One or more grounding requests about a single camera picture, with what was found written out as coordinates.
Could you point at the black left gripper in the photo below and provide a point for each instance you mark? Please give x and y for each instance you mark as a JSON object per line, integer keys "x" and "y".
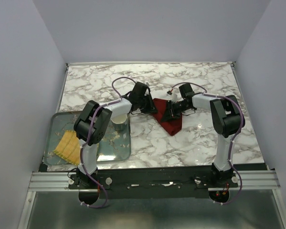
{"x": 151, "y": 108}

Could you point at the red cloth napkin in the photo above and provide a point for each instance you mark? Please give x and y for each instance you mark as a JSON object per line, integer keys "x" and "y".
{"x": 171, "y": 126}

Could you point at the floral metal tray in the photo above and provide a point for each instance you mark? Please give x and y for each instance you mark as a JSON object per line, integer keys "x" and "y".
{"x": 114, "y": 146}

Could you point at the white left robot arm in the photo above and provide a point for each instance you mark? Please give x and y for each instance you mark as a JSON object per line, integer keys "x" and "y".
{"x": 92, "y": 123}

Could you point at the white cup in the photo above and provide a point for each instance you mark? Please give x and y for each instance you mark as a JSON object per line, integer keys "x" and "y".
{"x": 119, "y": 122}

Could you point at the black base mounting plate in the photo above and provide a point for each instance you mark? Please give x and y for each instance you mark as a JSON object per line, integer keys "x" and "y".
{"x": 152, "y": 183}

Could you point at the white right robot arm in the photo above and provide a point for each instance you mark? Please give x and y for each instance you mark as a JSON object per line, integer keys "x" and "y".
{"x": 227, "y": 119}

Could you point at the yellow woven coaster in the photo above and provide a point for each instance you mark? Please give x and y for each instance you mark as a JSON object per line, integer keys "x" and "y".
{"x": 69, "y": 148}

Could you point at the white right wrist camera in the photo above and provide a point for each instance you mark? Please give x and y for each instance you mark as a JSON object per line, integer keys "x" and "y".
{"x": 173, "y": 95}

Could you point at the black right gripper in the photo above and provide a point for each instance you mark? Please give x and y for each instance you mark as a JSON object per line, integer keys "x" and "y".
{"x": 170, "y": 113}

